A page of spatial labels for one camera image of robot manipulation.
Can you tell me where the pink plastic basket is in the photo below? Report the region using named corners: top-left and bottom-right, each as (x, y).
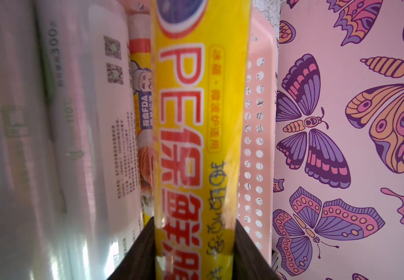
top-left (117, 0), bottom-right (280, 267)

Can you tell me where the clear green wrap roll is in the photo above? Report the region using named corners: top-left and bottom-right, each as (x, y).
top-left (35, 1), bottom-right (143, 280)
top-left (0, 1), bottom-right (71, 280)

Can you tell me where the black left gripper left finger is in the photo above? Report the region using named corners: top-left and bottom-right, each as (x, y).
top-left (108, 218), bottom-right (156, 280)

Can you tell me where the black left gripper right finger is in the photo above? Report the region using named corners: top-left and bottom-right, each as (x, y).
top-left (232, 220), bottom-right (280, 280)

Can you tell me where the yellow wrap roll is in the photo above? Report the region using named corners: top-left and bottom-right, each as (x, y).
top-left (128, 14), bottom-right (154, 224)
top-left (151, 1), bottom-right (252, 280)

